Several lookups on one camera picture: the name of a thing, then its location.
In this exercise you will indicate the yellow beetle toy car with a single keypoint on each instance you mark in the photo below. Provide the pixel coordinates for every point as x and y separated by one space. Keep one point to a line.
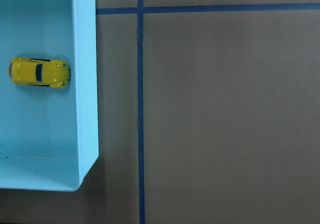
39 72

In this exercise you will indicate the light blue plastic bin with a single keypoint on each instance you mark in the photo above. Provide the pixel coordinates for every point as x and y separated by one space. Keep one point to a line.
49 137

